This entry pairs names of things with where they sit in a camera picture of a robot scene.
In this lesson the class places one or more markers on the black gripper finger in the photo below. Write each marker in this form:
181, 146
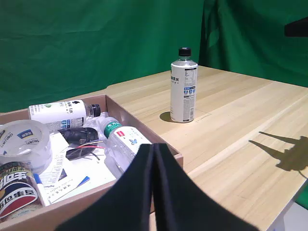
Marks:
120, 204
298, 29
187, 207

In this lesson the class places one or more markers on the white bottle with black cap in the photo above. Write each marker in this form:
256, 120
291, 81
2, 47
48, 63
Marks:
60, 113
183, 96

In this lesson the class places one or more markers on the clear water bottle green cap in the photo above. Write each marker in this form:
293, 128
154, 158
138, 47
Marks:
120, 142

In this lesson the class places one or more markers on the brown cardboard box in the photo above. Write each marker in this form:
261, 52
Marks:
115, 109

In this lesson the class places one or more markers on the brown Pepsi label bottle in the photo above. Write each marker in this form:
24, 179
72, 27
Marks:
16, 187

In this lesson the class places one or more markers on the large white paper sheet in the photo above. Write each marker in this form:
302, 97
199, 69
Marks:
101, 170

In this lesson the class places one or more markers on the white leaflet with blue corner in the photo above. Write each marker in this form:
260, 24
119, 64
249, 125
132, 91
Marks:
65, 188

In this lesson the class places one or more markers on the printed paper receipt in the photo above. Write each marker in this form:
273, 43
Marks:
56, 166

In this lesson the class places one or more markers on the white marker with blue cap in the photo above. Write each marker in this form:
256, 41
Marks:
39, 186

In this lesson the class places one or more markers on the clear tape roll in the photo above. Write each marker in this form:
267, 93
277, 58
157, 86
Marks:
24, 137

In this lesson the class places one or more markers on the green backdrop cloth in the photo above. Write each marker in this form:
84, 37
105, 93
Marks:
96, 48

